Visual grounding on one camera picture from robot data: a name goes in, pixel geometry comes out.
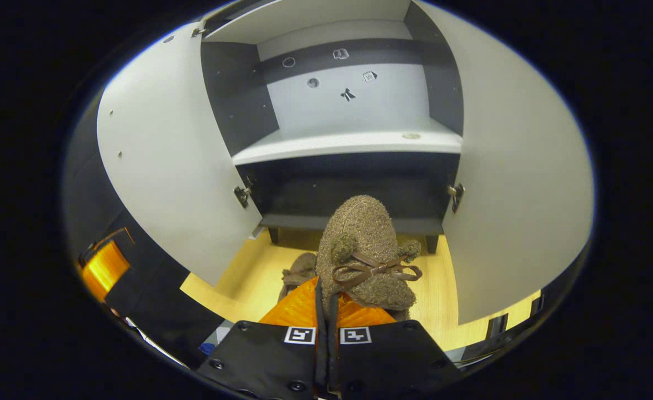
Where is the brown fuzzy shoe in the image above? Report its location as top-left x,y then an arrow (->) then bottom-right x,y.
280,252 -> 319,304
315,194 -> 423,323

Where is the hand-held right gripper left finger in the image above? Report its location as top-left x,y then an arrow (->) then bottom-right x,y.
196,277 -> 327,400

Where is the grey shoe cabinet door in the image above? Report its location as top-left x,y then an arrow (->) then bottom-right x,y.
96,21 -> 264,287
414,0 -> 595,326

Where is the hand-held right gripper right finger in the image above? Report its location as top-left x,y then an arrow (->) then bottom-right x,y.
326,292 -> 465,400

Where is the grey shoe cabinet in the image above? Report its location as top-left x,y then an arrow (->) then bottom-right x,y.
200,0 -> 466,254

